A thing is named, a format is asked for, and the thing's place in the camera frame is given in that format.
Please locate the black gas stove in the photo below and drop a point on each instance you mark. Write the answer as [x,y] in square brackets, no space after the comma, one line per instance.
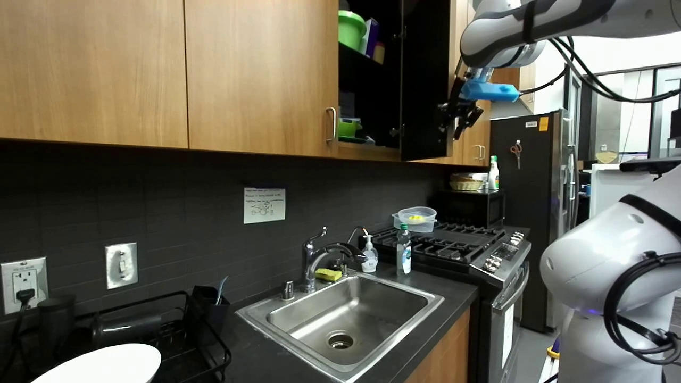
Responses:
[490,284]

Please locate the yellow sponge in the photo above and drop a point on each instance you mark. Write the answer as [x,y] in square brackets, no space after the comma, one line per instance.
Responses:
[328,274]

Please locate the stainless steel sink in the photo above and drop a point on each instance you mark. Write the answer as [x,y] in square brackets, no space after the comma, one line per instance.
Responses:
[352,311]

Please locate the white round plate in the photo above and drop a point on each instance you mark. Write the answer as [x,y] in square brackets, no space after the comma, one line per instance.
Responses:
[102,365]

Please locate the purple container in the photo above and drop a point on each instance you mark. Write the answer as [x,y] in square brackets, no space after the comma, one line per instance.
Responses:
[371,37]

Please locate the hanging keys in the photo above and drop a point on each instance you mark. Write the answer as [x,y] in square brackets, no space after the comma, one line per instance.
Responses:
[518,151]

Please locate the black dish rack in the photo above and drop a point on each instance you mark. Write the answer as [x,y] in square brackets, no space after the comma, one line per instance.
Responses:
[199,346]

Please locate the small green dish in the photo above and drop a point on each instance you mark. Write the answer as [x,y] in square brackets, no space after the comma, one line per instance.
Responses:
[347,128]

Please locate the wooden cupboard carcass with shelves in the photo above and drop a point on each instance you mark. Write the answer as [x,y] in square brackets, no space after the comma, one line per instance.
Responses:
[368,92]

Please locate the wooden lower cabinet door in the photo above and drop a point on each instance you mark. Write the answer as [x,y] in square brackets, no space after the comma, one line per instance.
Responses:
[447,354]

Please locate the orange container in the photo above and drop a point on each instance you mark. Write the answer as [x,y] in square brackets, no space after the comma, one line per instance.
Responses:
[379,52]

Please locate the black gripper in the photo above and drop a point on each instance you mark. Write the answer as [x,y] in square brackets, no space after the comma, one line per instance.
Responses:
[463,98]

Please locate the clear hand soap dispenser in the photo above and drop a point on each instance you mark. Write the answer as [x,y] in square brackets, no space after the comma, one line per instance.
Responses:
[368,260]

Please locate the metal pot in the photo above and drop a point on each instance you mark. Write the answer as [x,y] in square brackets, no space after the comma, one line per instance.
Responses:
[468,184]

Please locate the round sink drain strainer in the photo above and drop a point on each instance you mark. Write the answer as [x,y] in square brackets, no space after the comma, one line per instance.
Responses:
[340,340]

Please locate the white power outlet with plug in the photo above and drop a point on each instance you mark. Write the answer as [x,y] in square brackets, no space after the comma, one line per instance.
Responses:
[25,284]

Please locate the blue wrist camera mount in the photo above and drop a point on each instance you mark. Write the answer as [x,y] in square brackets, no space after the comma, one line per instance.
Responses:
[492,89]

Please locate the chrome kitchen faucet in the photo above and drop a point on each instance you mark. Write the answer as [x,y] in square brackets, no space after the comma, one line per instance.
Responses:
[313,260]

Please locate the white wall socket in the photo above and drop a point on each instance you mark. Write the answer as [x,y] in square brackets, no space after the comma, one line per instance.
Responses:
[121,265]

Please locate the white paper wall note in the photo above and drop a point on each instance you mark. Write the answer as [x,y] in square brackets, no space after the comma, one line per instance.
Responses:
[264,205]

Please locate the black utensil holder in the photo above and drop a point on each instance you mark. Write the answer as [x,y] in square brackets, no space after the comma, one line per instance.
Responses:
[205,306]

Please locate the green white spray bottle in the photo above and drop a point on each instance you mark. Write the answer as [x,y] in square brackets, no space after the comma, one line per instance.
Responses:
[494,174]

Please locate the blue utensil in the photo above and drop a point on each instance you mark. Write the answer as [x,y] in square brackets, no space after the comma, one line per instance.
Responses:
[223,290]

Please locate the wooden cupboard door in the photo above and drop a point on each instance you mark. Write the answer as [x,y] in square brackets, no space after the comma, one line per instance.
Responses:
[468,144]
[93,67]
[426,77]
[259,71]

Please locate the clear plastic food container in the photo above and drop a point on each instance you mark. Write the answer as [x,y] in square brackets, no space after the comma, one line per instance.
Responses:
[416,219]

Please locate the orange fridge sticker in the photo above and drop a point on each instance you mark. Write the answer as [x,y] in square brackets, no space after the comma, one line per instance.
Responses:
[543,123]

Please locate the small chrome sink fitting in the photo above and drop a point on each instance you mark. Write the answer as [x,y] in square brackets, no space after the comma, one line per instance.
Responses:
[288,290]

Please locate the metal cupboard hinge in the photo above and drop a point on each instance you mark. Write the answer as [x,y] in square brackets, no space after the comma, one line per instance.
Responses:
[396,129]

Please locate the black refrigerator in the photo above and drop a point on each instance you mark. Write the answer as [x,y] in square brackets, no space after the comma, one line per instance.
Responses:
[540,226]

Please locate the dish soap bottle green cap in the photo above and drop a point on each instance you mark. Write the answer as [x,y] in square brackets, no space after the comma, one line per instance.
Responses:
[403,256]

